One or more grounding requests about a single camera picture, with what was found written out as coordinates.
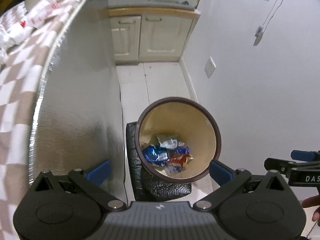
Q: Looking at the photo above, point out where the cream cabinet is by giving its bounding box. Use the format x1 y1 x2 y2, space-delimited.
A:
109 7 200 64

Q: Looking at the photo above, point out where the purple snack packet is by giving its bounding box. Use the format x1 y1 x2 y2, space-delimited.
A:
175 142 191 155

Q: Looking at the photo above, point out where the beige bin with brown rim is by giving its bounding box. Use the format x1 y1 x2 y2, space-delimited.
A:
135 97 222 183

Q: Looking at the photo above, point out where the white wall socket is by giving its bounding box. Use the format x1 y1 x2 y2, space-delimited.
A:
204 56 217 79

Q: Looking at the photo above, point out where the white plastic bag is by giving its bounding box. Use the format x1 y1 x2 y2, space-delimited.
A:
157 134 179 149

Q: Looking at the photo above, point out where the red box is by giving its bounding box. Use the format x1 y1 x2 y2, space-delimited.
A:
166 154 193 167

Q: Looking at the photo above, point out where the white wrapper with red print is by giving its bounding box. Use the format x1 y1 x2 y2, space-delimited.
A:
26 0 61 28

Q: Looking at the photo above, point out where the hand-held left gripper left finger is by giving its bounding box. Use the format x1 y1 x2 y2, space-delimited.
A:
32 159 127 211

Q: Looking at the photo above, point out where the crushed blue can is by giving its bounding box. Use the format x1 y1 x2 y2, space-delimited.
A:
142 145 168 167

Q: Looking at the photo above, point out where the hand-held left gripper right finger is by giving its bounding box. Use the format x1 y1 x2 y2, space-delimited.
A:
194 159 292 211

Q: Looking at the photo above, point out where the black textured mat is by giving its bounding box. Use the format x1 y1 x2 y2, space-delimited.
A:
126 121 192 202

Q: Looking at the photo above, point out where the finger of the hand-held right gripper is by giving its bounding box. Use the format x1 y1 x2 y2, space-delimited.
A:
291 150 320 161
264 157 320 174

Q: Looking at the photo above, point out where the brown white checkered tablecloth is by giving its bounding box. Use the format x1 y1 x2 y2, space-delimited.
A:
0 0 99 198

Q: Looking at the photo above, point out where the person's right hand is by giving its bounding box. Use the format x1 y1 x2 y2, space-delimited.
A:
301 196 320 222

